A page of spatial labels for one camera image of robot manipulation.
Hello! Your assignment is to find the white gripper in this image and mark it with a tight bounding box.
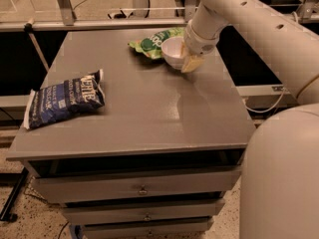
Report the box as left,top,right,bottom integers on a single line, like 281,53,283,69
180,21,219,73

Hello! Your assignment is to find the white bowl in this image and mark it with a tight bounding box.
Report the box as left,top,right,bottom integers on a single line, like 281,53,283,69
161,36,183,70

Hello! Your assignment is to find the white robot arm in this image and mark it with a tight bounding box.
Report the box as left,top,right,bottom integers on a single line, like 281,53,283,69
184,0,319,239

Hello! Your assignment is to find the green rice chip bag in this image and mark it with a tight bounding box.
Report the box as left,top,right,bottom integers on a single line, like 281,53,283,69
128,27,184,60

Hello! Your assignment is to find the blue kettle chip bag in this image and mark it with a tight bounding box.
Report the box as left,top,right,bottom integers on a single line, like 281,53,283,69
23,69,105,129

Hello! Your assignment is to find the grey drawer cabinet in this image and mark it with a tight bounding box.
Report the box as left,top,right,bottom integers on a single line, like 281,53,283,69
5,26,263,239

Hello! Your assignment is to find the middle grey drawer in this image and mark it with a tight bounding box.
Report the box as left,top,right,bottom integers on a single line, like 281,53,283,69
63,198,225,225

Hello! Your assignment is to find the grey drawer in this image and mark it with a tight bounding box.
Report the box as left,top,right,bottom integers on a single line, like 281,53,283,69
83,217,212,239
63,198,225,225
32,166,241,203

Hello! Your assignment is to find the bottom grey drawer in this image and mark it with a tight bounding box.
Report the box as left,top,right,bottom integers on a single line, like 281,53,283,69
83,217,212,239

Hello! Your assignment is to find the top grey drawer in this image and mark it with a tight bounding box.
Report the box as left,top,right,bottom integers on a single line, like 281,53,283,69
32,166,241,203

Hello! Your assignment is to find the black floor stand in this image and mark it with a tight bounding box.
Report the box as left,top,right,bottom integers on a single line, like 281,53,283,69
0,168,28,222

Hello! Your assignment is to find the grey metal rail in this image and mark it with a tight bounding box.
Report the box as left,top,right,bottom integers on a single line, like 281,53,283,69
0,15,188,33

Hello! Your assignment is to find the grey metal bracket right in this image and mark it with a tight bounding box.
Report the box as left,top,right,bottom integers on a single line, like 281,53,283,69
184,0,197,22

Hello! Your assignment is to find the grey metal bracket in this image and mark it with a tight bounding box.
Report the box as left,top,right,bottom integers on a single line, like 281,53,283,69
57,0,76,26
184,0,197,22

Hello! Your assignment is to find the white cable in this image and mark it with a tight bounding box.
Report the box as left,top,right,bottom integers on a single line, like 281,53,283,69
244,87,287,115

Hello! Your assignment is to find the grey metal bracket left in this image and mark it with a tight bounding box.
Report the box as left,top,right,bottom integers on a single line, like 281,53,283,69
57,0,76,26

